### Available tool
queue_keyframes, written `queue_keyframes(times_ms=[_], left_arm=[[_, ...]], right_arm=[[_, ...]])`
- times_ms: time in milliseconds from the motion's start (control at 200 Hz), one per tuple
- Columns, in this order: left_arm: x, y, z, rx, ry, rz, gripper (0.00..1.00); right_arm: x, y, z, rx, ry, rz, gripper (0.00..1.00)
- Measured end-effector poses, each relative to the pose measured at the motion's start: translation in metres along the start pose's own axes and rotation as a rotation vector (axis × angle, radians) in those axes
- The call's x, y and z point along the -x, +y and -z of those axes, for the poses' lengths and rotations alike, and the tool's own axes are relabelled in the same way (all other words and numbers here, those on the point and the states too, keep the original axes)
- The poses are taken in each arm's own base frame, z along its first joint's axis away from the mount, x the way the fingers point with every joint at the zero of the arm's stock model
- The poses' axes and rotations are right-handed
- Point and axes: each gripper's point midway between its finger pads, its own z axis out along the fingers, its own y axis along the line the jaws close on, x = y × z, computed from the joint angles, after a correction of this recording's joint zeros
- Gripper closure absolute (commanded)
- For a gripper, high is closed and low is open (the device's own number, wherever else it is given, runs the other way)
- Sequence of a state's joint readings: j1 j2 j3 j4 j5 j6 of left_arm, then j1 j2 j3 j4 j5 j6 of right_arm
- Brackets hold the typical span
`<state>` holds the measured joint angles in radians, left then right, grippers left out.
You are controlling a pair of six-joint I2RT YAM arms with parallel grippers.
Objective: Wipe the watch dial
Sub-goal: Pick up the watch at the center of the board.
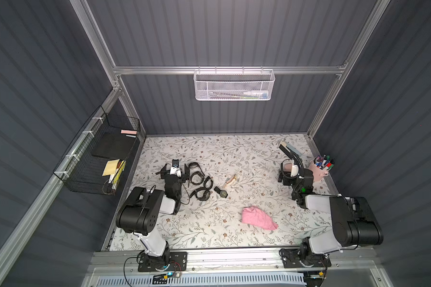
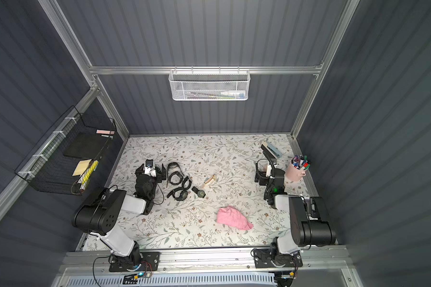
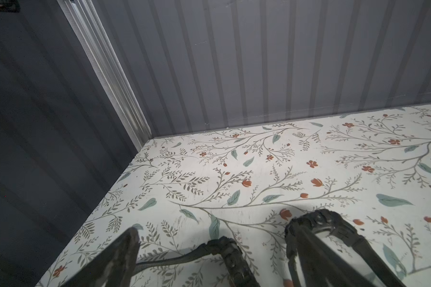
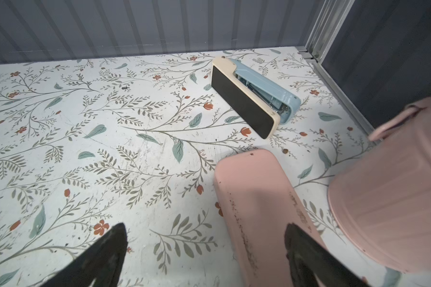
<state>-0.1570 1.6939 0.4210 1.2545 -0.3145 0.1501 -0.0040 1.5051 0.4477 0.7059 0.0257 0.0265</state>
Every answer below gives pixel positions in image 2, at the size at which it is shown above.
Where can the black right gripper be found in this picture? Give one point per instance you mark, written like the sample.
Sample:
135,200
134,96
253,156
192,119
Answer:
273,173

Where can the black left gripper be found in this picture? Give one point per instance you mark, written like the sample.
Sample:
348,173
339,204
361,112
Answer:
148,176

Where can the pink cloth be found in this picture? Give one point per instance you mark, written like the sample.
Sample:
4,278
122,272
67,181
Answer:
230,216

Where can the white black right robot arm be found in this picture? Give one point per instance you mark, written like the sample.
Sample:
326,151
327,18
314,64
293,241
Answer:
309,220

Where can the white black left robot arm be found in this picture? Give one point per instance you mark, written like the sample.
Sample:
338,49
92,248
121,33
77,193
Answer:
98,215

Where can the black watch lower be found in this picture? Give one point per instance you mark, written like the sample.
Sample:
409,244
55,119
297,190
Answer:
181,193

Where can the green dial watch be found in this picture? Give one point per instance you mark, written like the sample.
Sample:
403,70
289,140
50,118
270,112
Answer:
200,193

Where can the pink pen cup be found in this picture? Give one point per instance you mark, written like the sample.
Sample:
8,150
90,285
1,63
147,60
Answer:
294,174

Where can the coloured markers bunch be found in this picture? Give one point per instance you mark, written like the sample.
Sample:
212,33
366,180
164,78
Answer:
301,162

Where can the yellow sticky note pad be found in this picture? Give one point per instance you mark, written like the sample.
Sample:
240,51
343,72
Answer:
81,167

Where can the black notebook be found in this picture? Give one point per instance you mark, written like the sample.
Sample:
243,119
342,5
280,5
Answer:
86,146

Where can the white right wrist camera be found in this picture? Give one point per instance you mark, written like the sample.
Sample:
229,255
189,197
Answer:
268,171

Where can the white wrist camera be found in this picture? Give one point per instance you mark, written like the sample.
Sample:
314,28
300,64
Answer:
268,171
149,168

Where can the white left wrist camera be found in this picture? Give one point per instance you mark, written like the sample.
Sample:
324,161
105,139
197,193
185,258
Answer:
149,168

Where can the beige strap watch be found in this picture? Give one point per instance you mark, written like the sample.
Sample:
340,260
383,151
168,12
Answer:
209,180

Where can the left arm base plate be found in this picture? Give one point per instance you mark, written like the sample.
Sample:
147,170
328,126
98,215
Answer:
146,261

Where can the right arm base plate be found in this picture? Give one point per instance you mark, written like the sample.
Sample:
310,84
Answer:
265,259

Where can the black wire basket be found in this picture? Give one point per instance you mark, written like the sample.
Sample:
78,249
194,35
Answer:
67,160

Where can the white wire basket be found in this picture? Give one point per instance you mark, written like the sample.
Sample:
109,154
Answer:
217,86

